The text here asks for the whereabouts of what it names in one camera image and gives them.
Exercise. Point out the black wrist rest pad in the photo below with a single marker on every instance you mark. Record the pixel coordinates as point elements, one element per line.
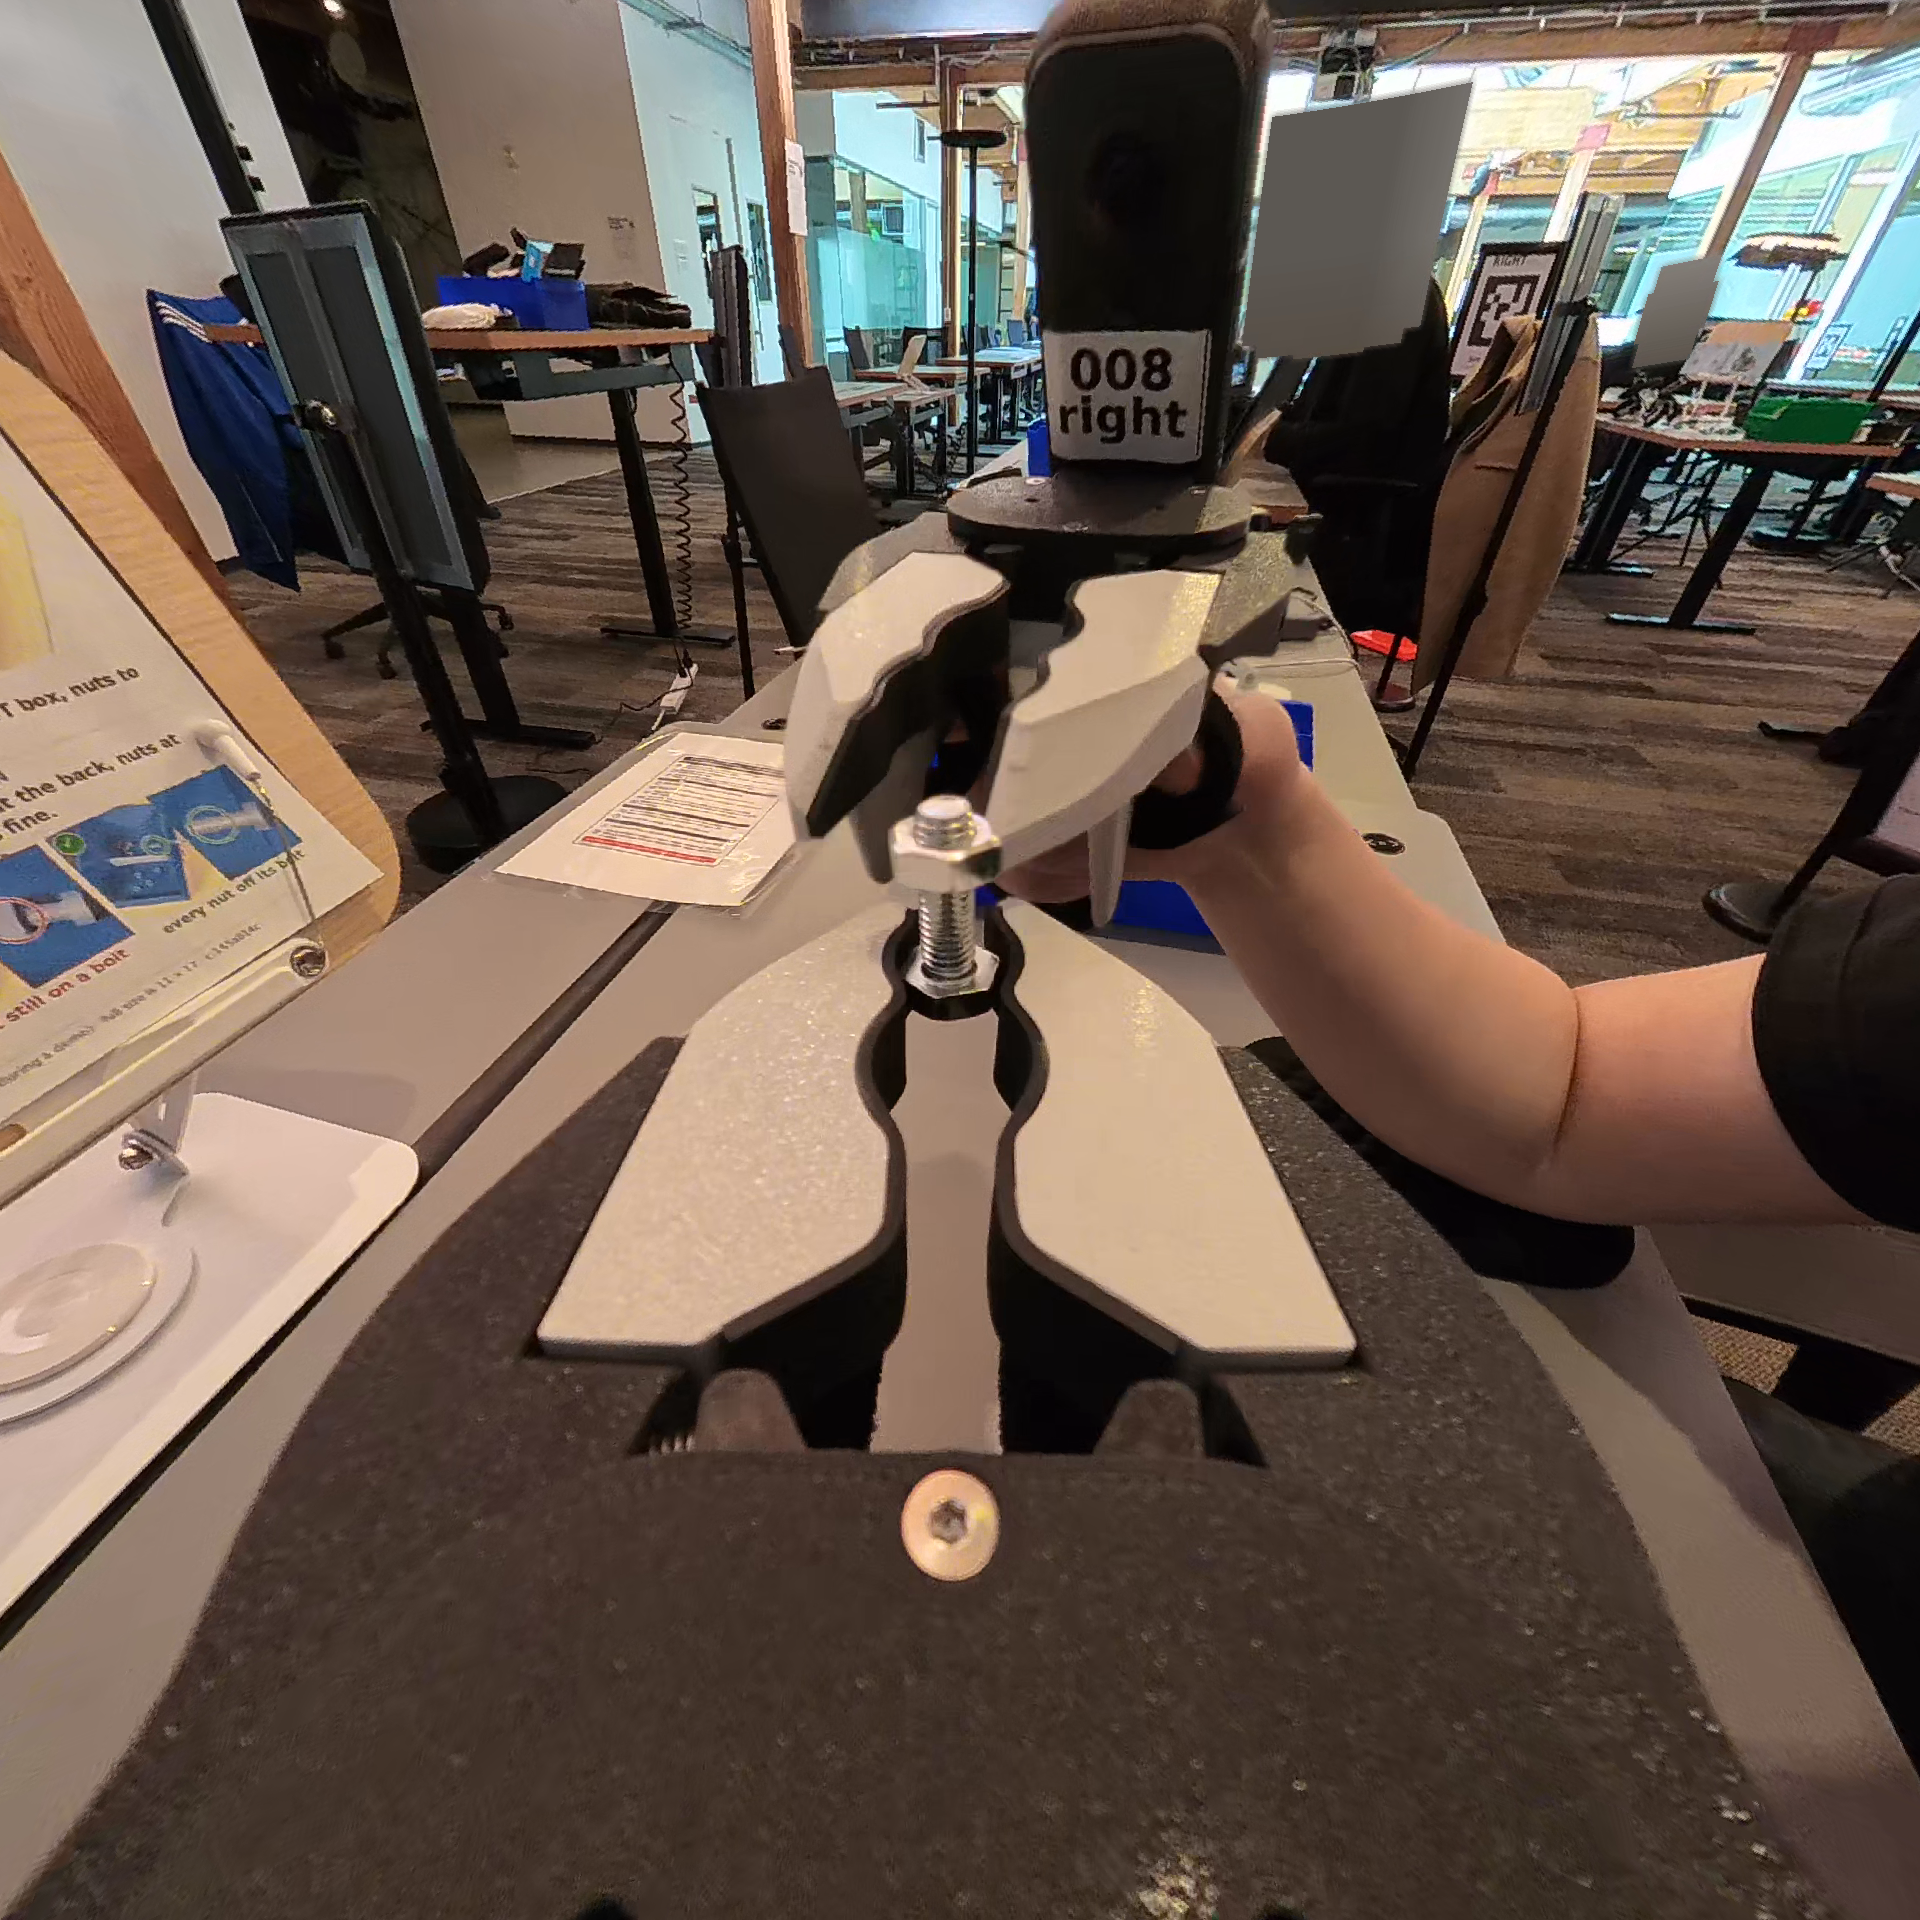
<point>1545,1244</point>

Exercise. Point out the blue storage bin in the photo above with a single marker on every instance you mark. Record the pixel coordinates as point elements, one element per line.
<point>508,306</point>

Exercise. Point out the printed instruction poster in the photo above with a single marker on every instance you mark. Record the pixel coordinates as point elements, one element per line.
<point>89,779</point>

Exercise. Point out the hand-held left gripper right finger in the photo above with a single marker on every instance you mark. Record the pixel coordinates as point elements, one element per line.
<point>1184,1184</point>

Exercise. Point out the green box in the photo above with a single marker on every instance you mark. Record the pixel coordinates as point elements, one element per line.
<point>1807,416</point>

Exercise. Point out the blue cloth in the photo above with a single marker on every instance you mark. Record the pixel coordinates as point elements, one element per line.
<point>226,436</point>

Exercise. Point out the black floor stand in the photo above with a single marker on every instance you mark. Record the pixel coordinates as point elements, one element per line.
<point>353,389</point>

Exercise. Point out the wooden top table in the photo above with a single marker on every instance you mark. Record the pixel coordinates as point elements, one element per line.
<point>1741,445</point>

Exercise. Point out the small red object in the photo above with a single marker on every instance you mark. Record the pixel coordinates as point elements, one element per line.
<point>1378,645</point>

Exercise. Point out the wooden document stand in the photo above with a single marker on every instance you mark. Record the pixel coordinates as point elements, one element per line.
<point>195,608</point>

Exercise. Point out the laminated instruction sheet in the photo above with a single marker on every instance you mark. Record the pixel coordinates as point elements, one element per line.
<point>675,818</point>

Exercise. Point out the silver hex nut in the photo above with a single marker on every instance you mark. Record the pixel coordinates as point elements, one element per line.
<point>918,865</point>

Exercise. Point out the black desk leg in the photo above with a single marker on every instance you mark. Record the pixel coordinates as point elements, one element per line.
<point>636,495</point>

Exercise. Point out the dark cloth pile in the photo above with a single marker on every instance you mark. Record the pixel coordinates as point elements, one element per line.
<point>636,307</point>

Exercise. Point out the person's right forearm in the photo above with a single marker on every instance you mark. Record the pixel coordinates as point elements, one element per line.
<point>1500,1034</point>

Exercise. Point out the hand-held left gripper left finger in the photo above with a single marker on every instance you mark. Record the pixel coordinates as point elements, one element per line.
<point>718,1184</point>

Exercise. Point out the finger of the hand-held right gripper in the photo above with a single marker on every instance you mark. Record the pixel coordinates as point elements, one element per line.
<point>870,661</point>
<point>1125,691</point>

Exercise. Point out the wooden top desk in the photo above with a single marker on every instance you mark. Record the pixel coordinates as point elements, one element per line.
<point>540,343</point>

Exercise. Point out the blue divided plastic bin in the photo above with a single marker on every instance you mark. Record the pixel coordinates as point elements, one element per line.
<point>1163,907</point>

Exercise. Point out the black mesh office chair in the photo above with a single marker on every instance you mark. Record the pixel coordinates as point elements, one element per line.
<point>779,481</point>

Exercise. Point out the wooden post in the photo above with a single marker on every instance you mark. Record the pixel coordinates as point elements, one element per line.
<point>778,180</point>

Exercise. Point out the silver hex bolt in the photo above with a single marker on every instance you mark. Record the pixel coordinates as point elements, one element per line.
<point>941,922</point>

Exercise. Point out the small marker sign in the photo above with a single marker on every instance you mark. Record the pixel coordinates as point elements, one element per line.
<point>1506,298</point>

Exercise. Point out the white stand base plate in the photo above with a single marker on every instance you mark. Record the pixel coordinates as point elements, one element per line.
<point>299,1200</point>

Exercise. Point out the tan coat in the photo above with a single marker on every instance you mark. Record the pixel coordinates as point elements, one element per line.
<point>1515,508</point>

